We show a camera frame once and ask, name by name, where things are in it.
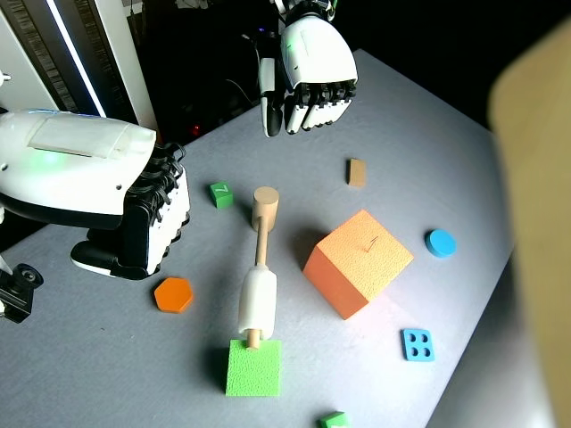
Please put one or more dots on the blue round disc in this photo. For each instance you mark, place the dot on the blue round disc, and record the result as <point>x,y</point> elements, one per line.
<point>441,243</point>

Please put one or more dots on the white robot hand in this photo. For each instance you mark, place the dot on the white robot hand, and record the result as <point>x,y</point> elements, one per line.
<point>316,53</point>
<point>67,178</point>

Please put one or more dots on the wooden mallet with white grip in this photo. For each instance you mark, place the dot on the wooden mallet with white grip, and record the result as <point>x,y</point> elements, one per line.
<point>263,245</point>

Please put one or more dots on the small green cube numbered seven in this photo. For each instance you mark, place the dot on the small green cube numbered seven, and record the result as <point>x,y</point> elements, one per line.
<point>221,196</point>

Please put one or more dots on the orange hexagon block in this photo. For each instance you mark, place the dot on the orange hexagon block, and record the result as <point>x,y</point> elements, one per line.
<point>174,295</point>

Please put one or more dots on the blurred tan wooden board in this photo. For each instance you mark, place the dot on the blurred tan wooden board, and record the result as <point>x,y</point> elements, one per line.
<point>535,178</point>

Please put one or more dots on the large green foam block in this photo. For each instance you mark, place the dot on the large green foam block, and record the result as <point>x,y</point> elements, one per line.
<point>254,370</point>

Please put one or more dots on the small green cube lettered Y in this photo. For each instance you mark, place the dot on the small green cube lettered Y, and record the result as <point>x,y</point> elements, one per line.
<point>333,421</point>

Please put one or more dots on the tan wooden rectangular block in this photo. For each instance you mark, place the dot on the tan wooden rectangular block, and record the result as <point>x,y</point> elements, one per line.
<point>357,172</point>

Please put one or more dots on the large orange foam cube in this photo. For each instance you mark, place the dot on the large orange foam cube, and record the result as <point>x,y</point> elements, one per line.
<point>348,276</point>

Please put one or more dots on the white panel with light strip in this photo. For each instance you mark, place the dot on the white panel with light strip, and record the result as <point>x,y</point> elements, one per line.
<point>116,53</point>

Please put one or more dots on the grey table cloth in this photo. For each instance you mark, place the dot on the grey table cloth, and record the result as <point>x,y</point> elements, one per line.
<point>134,365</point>

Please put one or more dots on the blue square block four holes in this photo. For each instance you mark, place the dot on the blue square block four holes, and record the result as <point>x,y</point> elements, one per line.
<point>407,347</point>

